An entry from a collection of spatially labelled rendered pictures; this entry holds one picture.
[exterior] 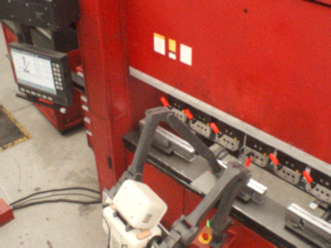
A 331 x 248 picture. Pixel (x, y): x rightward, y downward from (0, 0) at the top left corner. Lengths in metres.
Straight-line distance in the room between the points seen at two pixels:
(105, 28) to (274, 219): 1.50
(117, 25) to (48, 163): 2.05
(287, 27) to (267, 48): 0.16
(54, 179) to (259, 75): 2.54
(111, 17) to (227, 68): 0.81
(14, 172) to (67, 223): 0.90
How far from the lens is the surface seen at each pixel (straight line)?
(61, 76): 2.69
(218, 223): 2.21
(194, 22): 2.31
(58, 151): 4.46
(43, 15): 2.61
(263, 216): 2.57
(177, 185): 2.88
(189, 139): 2.24
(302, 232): 2.50
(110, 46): 2.70
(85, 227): 3.68
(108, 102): 2.86
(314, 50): 1.94
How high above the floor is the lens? 2.76
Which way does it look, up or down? 36 degrees down
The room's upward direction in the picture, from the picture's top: 1 degrees counter-clockwise
